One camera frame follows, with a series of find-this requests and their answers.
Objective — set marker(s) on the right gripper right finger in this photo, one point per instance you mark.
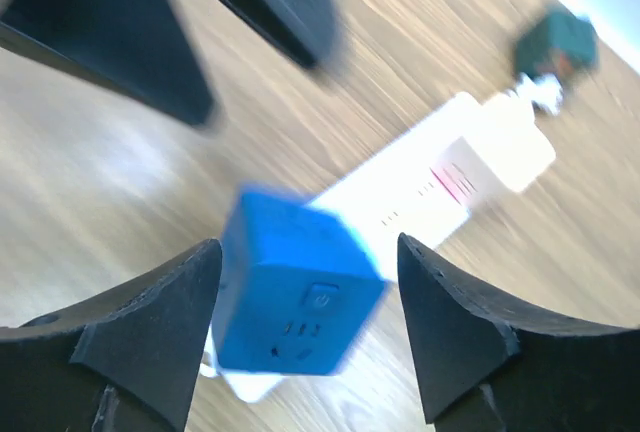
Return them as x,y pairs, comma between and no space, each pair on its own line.
486,360

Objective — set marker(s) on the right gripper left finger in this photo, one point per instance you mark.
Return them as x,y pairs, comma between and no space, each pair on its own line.
126,359

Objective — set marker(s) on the blue cube plug adapter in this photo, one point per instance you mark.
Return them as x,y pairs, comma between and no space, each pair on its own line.
295,290

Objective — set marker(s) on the white multicolour power strip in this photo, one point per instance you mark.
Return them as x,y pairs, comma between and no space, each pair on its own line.
425,183

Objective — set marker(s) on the dark green cube adapter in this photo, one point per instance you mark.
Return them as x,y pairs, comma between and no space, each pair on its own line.
558,43

